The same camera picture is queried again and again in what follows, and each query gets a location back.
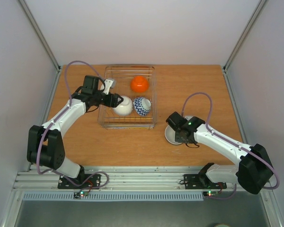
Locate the right small circuit board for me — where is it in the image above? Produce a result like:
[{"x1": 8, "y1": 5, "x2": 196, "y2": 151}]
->
[{"x1": 203, "y1": 190, "x2": 221, "y2": 197}]

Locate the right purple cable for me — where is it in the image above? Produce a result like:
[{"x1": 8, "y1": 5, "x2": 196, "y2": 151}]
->
[{"x1": 181, "y1": 92, "x2": 280, "y2": 200}]

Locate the left small circuit board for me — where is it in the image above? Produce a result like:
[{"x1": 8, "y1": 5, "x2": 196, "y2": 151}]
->
[{"x1": 73, "y1": 191, "x2": 89, "y2": 199}]

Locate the blue patterned bowl red inside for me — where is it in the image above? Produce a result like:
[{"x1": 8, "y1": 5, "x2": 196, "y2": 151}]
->
[{"x1": 133, "y1": 96, "x2": 151, "y2": 117}]

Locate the grey slotted cable duct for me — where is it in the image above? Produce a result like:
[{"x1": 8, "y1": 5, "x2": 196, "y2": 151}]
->
[{"x1": 22, "y1": 192, "x2": 204, "y2": 202}]

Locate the plain white bowl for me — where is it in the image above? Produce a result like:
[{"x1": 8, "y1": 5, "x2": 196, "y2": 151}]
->
[{"x1": 113, "y1": 96, "x2": 133, "y2": 116}]

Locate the white bowl at bottom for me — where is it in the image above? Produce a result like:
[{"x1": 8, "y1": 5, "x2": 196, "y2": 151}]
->
[{"x1": 165, "y1": 112, "x2": 192, "y2": 145}]

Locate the chrome wire dish rack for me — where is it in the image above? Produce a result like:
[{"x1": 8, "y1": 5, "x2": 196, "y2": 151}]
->
[{"x1": 98, "y1": 64, "x2": 157, "y2": 129}]

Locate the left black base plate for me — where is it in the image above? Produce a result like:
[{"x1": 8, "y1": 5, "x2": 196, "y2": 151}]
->
[{"x1": 57, "y1": 174, "x2": 102, "y2": 190}]

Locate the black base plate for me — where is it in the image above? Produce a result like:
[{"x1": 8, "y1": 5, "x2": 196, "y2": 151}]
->
[
  {"x1": 57, "y1": 174, "x2": 102, "y2": 190},
  {"x1": 179, "y1": 174, "x2": 227, "y2": 190}
]

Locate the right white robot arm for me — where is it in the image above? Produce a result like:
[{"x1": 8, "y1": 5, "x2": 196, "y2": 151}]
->
[{"x1": 166, "y1": 112, "x2": 273, "y2": 194}]

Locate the small circuit board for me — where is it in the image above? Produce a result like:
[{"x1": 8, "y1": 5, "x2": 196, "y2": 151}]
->
[
  {"x1": 73, "y1": 191, "x2": 89, "y2": 199},
  {"x1": 203, "y1": 190, "x2": 221, "y2": 197}
]

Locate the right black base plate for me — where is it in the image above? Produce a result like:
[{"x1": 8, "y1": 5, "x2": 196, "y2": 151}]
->
[{"x1": 179, "y1": 174, "x2": 227, "y2": 190}]

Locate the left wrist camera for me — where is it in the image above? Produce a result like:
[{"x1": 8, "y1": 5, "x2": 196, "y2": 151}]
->
[{"x1": 100, "y1": 78, "x2": 116, "y2": 95}]

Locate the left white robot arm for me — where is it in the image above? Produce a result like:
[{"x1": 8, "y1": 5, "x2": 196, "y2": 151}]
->
[{"x1": 27, "y1": 76, "x2": 124, "y2": 188}]

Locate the aluminium front rail bed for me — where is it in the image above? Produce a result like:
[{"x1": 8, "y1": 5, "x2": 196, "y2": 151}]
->
[{"x1": 13, "y1": 165, "x2": 273, "y2": 192}]

